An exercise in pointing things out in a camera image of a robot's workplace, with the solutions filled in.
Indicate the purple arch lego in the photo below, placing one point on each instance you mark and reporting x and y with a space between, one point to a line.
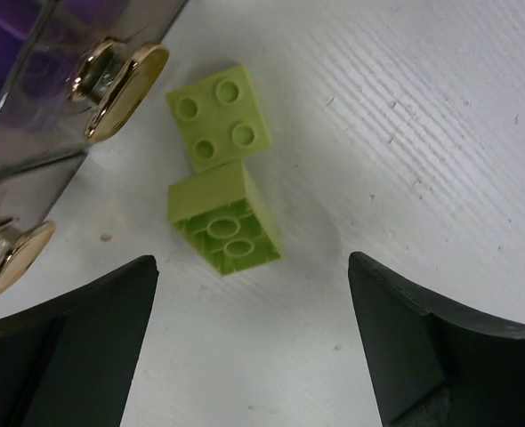
42 85

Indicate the lime lego long brick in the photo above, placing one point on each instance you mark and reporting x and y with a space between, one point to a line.
224 217

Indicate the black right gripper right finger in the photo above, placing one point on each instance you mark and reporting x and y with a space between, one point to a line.
434 361

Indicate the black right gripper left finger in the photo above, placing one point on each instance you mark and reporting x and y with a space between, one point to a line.
70 361

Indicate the pale lime lego 2x2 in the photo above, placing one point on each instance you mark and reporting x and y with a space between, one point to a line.
220 118

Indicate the gold knob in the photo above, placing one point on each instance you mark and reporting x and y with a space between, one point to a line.
115 82
20 248

